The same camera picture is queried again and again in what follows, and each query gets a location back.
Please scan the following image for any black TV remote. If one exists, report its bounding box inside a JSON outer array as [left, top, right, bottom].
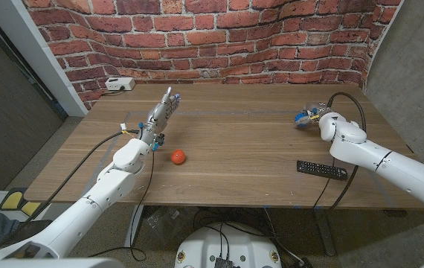
[[296, 160, 348, 182]]

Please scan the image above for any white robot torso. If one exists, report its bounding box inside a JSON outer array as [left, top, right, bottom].
[[174, 222, 283, 268]]

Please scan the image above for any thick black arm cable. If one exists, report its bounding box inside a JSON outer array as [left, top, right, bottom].
[[323, 92, 367, 219], [0, 130, 141, 261]]

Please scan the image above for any white power box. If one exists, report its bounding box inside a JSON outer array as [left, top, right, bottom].
[[105, 77, 136, 92]]

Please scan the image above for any printed brick backdrop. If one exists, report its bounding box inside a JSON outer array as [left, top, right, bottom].
[[22, 0, 405, 111]]

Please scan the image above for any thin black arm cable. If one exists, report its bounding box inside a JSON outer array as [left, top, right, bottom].
[[311, 158, 336, 210], [89, 149, 156, 262]]

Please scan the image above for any black power box cable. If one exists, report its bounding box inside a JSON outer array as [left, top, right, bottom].
[[102, 86, 126, 97]]

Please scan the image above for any orange ball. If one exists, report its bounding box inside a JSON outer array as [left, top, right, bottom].
[[170, 149, 187, 165]]

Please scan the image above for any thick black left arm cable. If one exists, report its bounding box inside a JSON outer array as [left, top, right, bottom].
[[0, 130, 141, 261]]

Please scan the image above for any black shoe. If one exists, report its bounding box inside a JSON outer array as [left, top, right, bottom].
[[1, 219, 53, 245]]

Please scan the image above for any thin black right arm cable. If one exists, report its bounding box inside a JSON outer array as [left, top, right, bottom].
[[311, 158, 336, 210]]

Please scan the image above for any clear plastic bag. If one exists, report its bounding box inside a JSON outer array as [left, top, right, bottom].
[[144, 206, 194, 243]]

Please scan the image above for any yellow foot pedal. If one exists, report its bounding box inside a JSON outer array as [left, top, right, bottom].
[[0, 189, 24, 211], [20, 200, 42, 218]]

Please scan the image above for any white pillar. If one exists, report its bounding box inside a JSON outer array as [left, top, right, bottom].
[[0, 0, 89, 117]]

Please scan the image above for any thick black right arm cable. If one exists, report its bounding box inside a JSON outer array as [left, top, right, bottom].
[[323, 92, 367, 219]]

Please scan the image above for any grey table leg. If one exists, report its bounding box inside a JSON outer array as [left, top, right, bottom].
[[123, 204, 144, 249], [312, 208, 336, 257]]

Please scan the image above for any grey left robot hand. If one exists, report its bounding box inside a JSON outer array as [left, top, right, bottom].
[[137, 86, 182, 152]]

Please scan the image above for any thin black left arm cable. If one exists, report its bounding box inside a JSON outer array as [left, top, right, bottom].
[[89, 149, 156, 262]]

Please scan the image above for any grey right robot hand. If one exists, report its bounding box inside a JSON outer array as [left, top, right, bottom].
[[295, 102, 334, 127]]

